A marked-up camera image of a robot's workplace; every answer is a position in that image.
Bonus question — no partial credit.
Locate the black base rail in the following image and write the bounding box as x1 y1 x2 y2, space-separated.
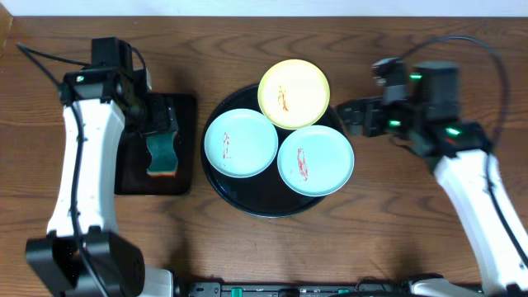
175 281 410 297

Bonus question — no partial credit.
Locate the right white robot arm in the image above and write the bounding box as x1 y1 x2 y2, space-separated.
337 59 527 296

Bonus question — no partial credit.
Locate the yellow plate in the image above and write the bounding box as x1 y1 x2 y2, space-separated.
257 59 330 130

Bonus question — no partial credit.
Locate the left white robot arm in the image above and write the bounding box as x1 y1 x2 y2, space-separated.
26 68 177 296

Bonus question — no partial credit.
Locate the black square tray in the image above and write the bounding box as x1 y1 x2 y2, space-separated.
115 94 197 196

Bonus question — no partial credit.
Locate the green yellow sponge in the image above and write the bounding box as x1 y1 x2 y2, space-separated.
146 132 179 177

